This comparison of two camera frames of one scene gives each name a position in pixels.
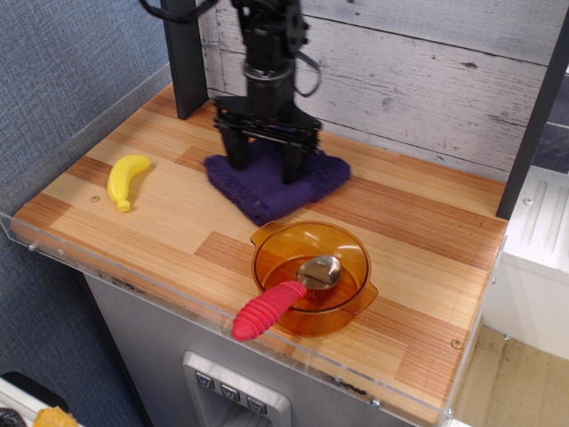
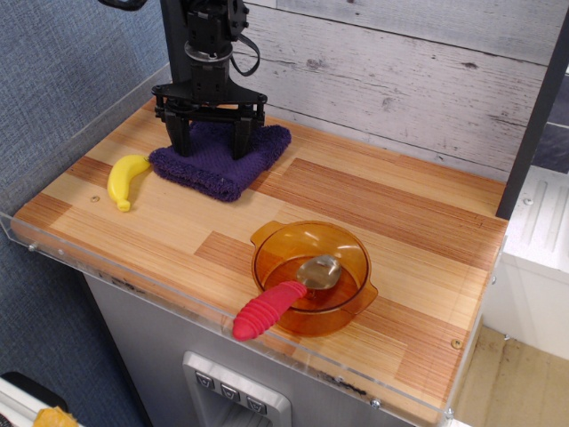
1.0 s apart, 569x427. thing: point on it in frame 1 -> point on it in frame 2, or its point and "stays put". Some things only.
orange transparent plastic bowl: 279,249 stays put
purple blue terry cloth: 260,191 -> 212,166
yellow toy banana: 119,176 stays put
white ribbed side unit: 527,299 stays put
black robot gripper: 268,111 -> 210,94
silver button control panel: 224,396 stays put
